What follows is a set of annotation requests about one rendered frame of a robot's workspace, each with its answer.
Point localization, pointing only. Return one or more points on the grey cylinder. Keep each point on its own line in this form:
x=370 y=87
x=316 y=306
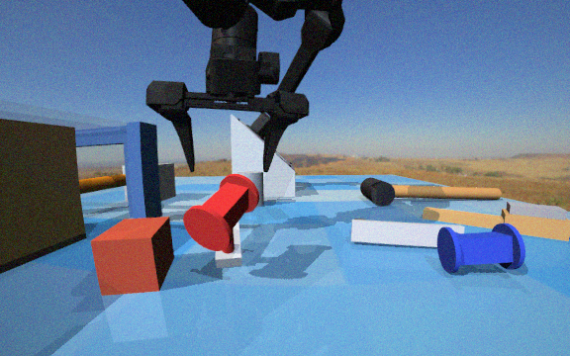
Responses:
x=257 y=179

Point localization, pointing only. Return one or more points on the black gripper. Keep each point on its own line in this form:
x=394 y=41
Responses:
x=172 y=100

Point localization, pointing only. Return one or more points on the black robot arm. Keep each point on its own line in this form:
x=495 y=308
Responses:
x=323 y=25

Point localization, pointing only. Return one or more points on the black-headed mallet with wooden handle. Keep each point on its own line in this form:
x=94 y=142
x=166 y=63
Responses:
x=382 y=193

